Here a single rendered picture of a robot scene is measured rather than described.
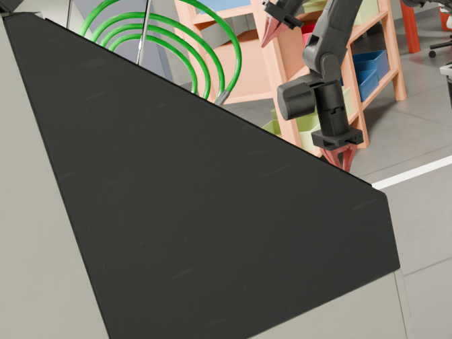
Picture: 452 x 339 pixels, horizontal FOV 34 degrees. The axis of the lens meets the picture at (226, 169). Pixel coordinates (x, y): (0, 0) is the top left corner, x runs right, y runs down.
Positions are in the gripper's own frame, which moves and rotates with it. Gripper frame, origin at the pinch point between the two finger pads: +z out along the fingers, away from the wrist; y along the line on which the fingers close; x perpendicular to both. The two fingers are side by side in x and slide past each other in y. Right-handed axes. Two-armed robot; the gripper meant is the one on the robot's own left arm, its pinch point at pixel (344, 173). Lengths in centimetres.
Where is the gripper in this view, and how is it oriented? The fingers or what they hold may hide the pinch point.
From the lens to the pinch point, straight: 155.6
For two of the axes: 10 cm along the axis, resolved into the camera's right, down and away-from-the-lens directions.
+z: 2.4, 9.2, 3.0
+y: 4.0, 1.9, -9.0
